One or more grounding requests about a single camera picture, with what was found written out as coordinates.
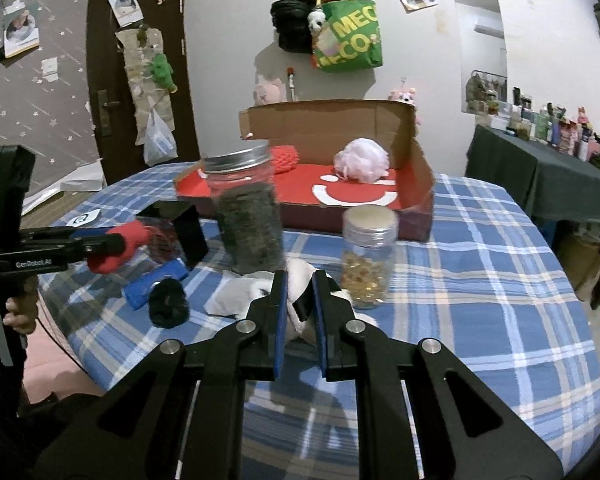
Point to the white plastic bag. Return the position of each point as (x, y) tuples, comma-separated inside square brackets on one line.
[(159, 145)]

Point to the tall jar dark contents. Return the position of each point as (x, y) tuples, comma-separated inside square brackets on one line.
[(243, 194)]

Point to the wall mirror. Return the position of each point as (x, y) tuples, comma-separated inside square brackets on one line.
[(483, 70)]

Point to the dark green covered table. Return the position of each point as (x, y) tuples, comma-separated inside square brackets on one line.
[(545, 184)]

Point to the black floral gift box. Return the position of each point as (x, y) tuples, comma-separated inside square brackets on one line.
[(176, 232)]

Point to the black fuzzy pompom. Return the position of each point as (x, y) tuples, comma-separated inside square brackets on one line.
[(167, 303)]

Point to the pink bear plush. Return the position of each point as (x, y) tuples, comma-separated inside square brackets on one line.
[(406, 95)]

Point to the green tote bag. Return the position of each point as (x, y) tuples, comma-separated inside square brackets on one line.
[(350, 39)]

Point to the white fluffy scrunchie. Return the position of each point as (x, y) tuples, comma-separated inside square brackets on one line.
[(301, 304)]

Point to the blue cloth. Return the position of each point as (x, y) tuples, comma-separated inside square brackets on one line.
[(136, 292)]

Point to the white packet pouch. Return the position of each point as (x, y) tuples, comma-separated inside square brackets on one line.
[(236, 292)]

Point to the small panda plush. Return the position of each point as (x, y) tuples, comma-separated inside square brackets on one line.
[(316, 21)]

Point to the white bath loofah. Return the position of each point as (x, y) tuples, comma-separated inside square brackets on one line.
[(362, 160)]

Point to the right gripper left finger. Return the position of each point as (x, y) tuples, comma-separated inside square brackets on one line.
[(265, 346)]

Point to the hanging fabric organizer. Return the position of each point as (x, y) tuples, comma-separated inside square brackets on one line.
[(138, 47)]

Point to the pink bunny plush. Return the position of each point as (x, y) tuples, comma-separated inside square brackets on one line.
[(269, 91)]

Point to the cardboard box red lining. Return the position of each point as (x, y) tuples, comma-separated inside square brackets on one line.
[(311, 196)]

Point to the red-tipped broom stick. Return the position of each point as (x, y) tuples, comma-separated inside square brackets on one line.
[(291, 81)]

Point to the red mesh foam ball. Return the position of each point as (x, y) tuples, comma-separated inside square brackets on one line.
[(284, 158)]

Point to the black hanging bag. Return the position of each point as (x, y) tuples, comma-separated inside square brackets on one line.
[(290, 19)]

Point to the small jar yellow contents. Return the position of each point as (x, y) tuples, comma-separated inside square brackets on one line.
[(369, 234)]

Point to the green frog plush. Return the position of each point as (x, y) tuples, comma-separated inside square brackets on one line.
[(162, 72)]

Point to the blue plaid tablecloth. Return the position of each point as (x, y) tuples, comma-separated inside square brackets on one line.
[(486, 284)]

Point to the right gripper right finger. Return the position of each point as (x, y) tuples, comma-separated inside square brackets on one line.
[(335, 355)]

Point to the person's left hand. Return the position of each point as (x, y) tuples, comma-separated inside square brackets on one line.
[(22, 312)]

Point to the dark wooden door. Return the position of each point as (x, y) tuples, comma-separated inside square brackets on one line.
[(110, 96)]

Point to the white round-logo device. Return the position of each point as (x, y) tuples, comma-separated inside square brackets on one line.
[(84, 219)]

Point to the red sponge with cord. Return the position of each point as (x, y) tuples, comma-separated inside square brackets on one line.
[(122, 245)]

